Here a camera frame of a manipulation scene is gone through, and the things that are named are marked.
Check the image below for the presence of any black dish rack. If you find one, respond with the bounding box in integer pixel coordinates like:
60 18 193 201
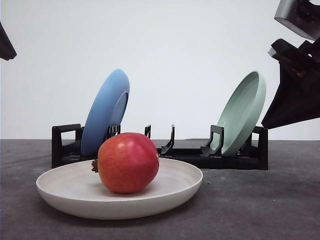
51 123 269 171

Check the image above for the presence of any green plate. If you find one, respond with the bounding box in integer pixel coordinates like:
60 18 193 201
211 71 267 157

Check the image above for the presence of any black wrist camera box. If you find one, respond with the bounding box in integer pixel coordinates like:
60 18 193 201
274 0 320 42

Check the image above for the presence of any red pomegranate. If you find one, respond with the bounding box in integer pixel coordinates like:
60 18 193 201
91 132 160 194

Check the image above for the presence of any blue plate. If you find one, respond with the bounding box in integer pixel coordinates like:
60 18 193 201
81 69 130 157

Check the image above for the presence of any white plate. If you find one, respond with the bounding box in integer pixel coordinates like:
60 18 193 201
36 158 203 220

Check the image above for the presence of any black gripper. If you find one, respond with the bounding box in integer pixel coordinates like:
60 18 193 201
261 38 320 130

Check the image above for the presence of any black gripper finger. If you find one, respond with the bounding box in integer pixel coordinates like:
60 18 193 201
0 22 17 61

